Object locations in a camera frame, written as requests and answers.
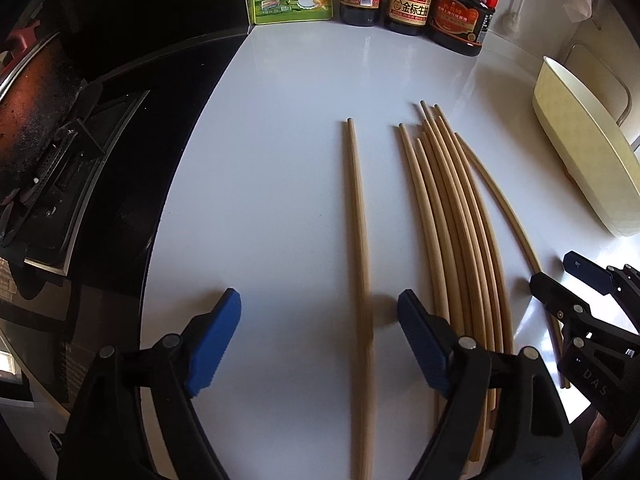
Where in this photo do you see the scorched orange cooking pot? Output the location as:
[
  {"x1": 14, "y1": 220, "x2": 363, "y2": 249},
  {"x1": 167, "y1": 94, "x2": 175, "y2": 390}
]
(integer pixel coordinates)
[{"x1": 0, "y1": 20, "x2": 83, "y2": 206}]

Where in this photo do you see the black stove pot grate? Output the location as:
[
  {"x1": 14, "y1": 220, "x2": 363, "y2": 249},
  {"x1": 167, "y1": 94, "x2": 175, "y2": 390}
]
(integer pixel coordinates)
[{"x1": 0, "y1": 82, "x2": 151, "y2": 266}]

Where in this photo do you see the white metal rack frame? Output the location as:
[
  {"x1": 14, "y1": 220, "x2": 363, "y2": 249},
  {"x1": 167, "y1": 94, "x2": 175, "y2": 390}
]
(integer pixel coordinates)
[{"x1": 555, "y1": 40, "x2": 633, "y2": 126}]

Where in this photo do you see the person's right hand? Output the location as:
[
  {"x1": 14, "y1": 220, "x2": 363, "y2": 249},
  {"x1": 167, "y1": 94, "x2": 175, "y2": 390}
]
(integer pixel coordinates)
[{"x1": 581, "y1": 405, "x2": 618, "y2": 463}]

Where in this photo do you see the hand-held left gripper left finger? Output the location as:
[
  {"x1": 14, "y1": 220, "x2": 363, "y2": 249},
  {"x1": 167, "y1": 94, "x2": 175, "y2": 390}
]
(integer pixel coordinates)
[{"x1": 56, "y1": 287, "x2": 242, "y2": 480}]

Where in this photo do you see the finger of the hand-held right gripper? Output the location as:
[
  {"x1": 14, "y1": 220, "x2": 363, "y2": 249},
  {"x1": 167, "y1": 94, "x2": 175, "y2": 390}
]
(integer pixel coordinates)
[
  {"x1": 563, "y1": 251, "x2": 640, "y2": 333},
  {"x1": 529, "y1": 271, "x2": 640, "y2": 356}
]

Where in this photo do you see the black glass gas stove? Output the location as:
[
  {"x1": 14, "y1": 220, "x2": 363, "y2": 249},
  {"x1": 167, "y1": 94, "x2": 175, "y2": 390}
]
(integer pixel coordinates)
[{"x1": 0, "y1": 30, "x2": 251, "y2": 411}]

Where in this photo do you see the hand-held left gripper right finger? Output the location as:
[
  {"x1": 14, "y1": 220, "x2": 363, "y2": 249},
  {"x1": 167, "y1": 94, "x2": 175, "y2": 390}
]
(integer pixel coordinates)
[{"x1": 397, "y1": 288, "x2": 573, "y2": 480}]

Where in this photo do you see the dark sauce jug red handle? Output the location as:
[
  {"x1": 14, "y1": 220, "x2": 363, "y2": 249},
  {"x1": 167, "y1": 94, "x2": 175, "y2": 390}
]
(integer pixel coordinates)
[{"x1": 426, "y1": 0, "x2": 503, "y2": 57}]

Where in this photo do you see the glass pot lid red knob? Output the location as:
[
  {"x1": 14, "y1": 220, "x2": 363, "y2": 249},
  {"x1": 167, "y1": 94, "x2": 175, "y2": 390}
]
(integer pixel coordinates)
[{"x1": 0, "y1": 20, "x2": 61, "y2": 106}]

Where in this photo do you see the pile of wooden chopsticks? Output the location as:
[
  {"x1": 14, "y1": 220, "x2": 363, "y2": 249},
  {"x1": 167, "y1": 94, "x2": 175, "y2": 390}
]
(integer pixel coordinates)
[{"x1": 397, "y1": 100, "x2": 514, "y2": 478}]

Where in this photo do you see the cream plastic utensil holder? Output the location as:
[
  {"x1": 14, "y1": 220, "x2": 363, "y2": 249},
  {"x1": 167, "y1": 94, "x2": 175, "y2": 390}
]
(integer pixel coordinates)
[{"x1": 532, "y1": 56, "x2": 640, "y2": 238}]

